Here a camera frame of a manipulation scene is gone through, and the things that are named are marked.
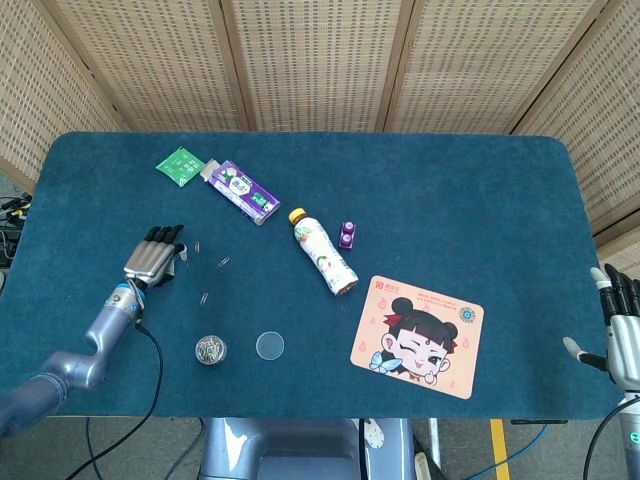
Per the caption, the purple twin-cap block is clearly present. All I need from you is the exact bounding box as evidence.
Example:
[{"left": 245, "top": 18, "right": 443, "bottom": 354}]
[{"left": 337, "top": 220, "right": 358, "bottom": 250}]

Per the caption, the purple white carton box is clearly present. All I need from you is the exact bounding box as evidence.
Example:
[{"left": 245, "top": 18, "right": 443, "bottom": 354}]
[{"left": 199, "top": 158, "right": 281, "bottom": 227}]

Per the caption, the blue felt table cover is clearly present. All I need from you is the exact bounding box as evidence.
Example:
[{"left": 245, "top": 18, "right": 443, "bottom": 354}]
[{"left": 4, "top": 130, "right": 619, "bottom": 421}]

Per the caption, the blue floor cable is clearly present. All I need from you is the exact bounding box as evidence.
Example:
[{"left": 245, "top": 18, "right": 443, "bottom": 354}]
[{"left": 467, "top": 423, "right": 551, "bottom": 480}]

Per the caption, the yellow floor tape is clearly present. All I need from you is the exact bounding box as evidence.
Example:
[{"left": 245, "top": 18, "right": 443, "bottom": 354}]
[{"left": 489, "top": 418, "right": 511, "bottom": 480}]

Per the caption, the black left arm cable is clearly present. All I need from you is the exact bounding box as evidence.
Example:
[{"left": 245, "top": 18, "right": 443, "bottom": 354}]
[{"left": 64, "top": 322, "right": 165, "bottom": 480}]

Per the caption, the black cable bundle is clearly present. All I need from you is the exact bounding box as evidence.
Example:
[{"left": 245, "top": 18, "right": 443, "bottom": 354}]
[{"left": 0, "top": 193, "right": 34, "bottom": 269}]

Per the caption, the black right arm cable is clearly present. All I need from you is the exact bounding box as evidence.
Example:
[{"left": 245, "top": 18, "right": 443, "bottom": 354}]
[{"left": 582, "top": 397, "right": 629, "bottom": 480}]

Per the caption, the green foil sachet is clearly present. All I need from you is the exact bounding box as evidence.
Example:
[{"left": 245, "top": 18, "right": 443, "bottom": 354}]
[{"left": 155, "top": 146, "right": 207, "bottom": 188}]

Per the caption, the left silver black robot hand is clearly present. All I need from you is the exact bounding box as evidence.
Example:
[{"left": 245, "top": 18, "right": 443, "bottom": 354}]
[{"left": 122, "top": 224, "right": 189, "bottom": 291}]

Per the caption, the clear jar of paper clips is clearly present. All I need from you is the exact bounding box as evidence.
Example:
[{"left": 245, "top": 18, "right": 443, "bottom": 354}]
[{"left": 194, "top": 334, "right": 228, "bottom": 367}]

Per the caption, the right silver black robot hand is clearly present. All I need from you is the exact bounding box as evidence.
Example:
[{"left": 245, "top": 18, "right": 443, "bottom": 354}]
[{"left": 562, "top": 264, "right": 640, "bottom": 391}]

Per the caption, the cartoon girl mouse pad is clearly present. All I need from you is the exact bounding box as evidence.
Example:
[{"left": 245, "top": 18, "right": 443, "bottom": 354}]
[{"left": 349, "top": 274, "right": 486, "bottom": 400}]

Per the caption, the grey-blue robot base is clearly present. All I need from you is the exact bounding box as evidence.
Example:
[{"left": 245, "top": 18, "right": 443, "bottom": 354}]
[{"left": 198, "top": 417, "right": 417, "bottom": 480}]

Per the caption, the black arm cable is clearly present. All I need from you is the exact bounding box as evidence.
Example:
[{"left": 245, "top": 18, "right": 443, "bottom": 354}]
[
  {"left": 64, "top": 322, "right": 165, "bottom": 480},
  {"left": 582, "top": 397, "right": 629, "bottom": 480}
]

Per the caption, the yellow-capped drink bottle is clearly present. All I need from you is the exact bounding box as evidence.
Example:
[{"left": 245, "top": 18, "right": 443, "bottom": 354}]
[{"left": 287, "top": 207, "right": 359, "bottom": 297}]

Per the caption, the woven rattan screen panel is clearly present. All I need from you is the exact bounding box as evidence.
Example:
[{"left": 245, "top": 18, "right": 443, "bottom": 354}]
[
  {"left": 382, "top": 0, "right": 629, "bottom": 135},
  {"left": 219, "top": 0, "right": 416, "bottom": 134},
  {"left": 44, "top": 0, "right": 256, "bottom": 134},
  {"left": 0, "top": 0, "right": 126, "bottom": 194},
  {"left": 509, "top": 0, "right": 640, "bottom": 301}
]

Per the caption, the clear round plastic lid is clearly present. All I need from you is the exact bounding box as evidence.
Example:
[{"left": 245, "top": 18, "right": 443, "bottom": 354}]
[{"left": 255, "top": 330, "right": 286, "bottom": 361}]

